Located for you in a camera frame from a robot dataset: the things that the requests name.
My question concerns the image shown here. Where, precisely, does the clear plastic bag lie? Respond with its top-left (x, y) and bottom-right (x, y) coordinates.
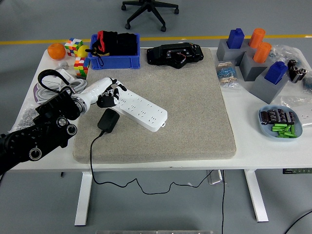
top-left (269, 44), bottom-right (305, 64)

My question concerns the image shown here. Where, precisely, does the colourful puzzle cube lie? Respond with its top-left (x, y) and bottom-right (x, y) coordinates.
top-left (74, 57), bottom-right (91, 79)
top-left (64, 38), bottom-right (84, 58)

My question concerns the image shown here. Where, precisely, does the white power strip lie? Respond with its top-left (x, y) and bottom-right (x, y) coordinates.
top-left (111, 84), bottom-right (168, 133)

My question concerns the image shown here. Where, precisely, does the clear bag of screws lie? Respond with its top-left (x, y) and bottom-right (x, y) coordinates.
top-left (9, 97), bottom-right (41, 134)

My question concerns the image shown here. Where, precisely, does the black office chair base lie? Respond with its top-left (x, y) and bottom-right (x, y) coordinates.
top-left (121, 0), bottom-right (180, 32)

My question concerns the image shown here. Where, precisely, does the clear bag of resistors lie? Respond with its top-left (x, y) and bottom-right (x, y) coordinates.
top-left (215, 60), bottom-right (242, 90)

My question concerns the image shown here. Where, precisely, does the black device housing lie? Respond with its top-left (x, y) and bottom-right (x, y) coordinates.
top-left (146, 42), bottom-right (204, 70)

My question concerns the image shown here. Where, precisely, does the white table leg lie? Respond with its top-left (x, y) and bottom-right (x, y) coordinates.
top-left (74, 171), bottom-right (94, 226)
top-left (244, 169), bottom-right (270, 223)

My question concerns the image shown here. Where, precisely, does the silver box under table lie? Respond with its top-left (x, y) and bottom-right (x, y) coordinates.
top-left (206, 170), bottom-right (227, 185)

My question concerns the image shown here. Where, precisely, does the grey-brown mat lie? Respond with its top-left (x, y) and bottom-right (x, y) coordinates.
top-left (73, 47), bottom-right (237, 164)

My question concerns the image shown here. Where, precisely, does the blue plastic bin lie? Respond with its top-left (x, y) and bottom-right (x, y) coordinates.
top-left (87, 33), bottom-right (141, 71)

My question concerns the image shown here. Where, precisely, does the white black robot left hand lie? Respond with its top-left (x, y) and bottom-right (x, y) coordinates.
top-left (82, 77), bottom-right (127, 109)

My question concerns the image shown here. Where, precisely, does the black plug adapter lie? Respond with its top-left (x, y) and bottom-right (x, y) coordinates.
top-left (97, 108), bottom-right (120, 134)

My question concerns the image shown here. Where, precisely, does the black capacitor cluster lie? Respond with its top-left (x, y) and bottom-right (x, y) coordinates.
top-left (287, 59), bottom-right (307, 84)

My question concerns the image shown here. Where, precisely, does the orange fruit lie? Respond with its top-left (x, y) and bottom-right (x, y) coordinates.
top-left (47, 43), bottom-right (67, 60)

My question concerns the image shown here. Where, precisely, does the white coiled power cable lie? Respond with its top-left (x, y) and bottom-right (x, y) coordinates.
top-left (36, 78), bottom-right (88, 102)

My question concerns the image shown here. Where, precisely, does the black floor cable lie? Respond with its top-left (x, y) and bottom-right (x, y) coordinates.
top-left (285, 211), bottom-right (312, 234)

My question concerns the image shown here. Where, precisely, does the black foam stack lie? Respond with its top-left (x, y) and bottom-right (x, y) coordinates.
top-left (116, 33), bottom-right (137, 56)

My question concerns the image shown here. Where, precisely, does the light blue dish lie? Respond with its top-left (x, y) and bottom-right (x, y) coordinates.
top-left (258, 104), bottom-right (303, 142)

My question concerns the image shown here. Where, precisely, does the thin black plug cord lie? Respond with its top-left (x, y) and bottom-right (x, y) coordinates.
top-left (90, 131), bottom-right (215, 195)

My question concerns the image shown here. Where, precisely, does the bag of blue parts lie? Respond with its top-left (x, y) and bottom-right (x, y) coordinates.
top-left (303, 75), bottom-right (312, 92)

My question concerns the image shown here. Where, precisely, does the black red fabric bundle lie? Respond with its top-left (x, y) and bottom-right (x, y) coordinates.
top-left (85, 30), bottom-right (118, 67)

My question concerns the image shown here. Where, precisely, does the hanging black cable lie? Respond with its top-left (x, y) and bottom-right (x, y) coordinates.
top-left (220, 170), bottom-right (226, 234)

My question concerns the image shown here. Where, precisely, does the orange cylinder peg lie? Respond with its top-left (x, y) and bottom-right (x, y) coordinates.
top-left (253, 42), bottom-right (272, 64)
top-left (248, 28), bottom-right (266, 49)

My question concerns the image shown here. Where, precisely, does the grey block holder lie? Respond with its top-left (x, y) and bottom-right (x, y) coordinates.
top-left (240, 46), bottom-right (272, 82)
top-left (248, 70), bottom-right (290, 104)
top-left (216, 39), bottom-right (247, 66)

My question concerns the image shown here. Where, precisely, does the yellow lemon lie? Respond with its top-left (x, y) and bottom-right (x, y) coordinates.
top-left (77, 45), bottom-right (90, 58)

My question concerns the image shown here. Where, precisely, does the table control panel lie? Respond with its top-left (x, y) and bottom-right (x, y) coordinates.
top-left (282, 168), bottom-right (312, 175)

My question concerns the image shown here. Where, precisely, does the blue square peg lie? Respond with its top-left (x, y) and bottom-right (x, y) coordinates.
top-left (227, 28), bottom-right (245, 49)
top-left (264, 60), bottom-right (288, 85)

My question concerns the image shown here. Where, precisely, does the white flat box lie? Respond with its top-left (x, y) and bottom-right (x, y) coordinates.
top-left (39, 75), bottom-right (63, 88)

